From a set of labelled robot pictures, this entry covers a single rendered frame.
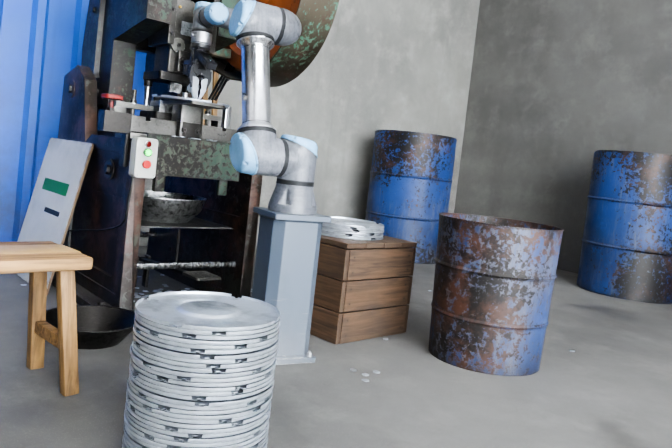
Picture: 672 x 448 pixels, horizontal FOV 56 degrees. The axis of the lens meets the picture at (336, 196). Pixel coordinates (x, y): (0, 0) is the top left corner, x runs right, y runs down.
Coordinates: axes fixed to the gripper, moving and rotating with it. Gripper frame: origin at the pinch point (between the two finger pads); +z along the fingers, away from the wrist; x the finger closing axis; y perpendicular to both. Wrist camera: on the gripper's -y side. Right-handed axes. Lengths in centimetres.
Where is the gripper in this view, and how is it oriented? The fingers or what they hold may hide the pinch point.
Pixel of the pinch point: (197, 98)
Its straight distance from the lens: 241.7
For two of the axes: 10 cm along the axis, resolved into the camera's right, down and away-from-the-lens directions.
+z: -1.2, 9.9, 0.4
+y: -6.5, -1.0, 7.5
